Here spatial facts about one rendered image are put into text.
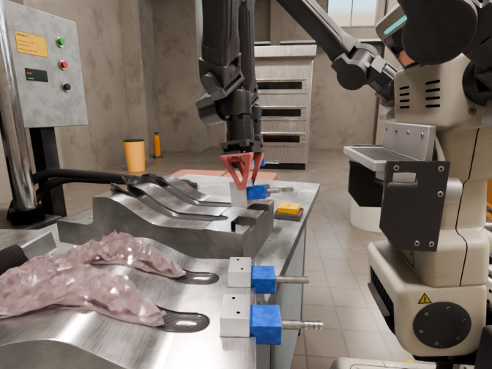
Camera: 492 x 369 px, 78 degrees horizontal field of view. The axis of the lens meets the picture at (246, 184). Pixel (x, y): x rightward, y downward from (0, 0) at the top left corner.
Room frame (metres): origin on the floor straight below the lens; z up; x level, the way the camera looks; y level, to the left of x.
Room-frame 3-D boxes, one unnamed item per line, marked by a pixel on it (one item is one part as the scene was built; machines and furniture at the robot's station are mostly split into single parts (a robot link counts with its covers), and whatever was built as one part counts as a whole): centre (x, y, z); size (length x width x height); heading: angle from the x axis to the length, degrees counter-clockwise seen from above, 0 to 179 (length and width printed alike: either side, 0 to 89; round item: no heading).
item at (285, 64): (6.47, -0.45, 1.14); 1.75 x 1.35 x 2.28; 82
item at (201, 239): (0.76, 0.20, 0.87); 0.50 x 0.26 x 0.14; 71
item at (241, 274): (0.45, -0.04, 0.85); 0.13 x 0.05 x 0.05; 88
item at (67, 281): (0.40, 0.23, 0.90); 0.26 x 0.18 x 0.08; 88
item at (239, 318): (0.34, -0.03, 0.85); 0.13 x 0.05 x 0.05; 88
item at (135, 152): (5.91, 2.18, 0.31); 0.40 x 0.39 x 0.61; 175
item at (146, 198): (0.75, 0.19, 0.92); 0.35 x 0.16 x 0.09; 71
